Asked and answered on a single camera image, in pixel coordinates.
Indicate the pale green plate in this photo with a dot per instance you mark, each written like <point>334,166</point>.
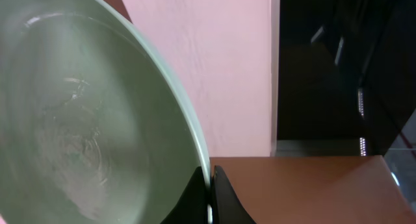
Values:
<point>95,127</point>

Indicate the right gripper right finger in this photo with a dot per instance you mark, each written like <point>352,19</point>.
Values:
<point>227,208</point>

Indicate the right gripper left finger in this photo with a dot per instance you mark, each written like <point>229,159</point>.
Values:
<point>191,207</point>

